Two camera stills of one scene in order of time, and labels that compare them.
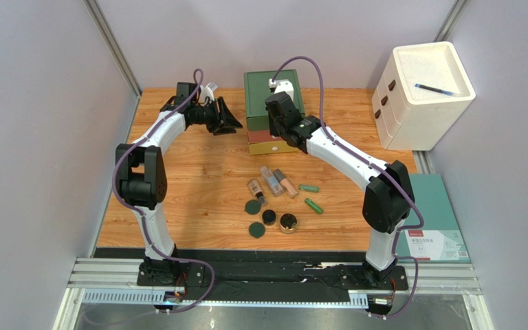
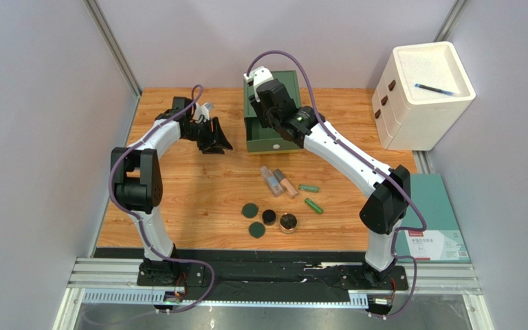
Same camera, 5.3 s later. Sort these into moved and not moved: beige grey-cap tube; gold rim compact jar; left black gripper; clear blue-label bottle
Moved: left black gripper
Not moved: gold rim compact jar; clear blue-label bottle; beige grey-cap tube
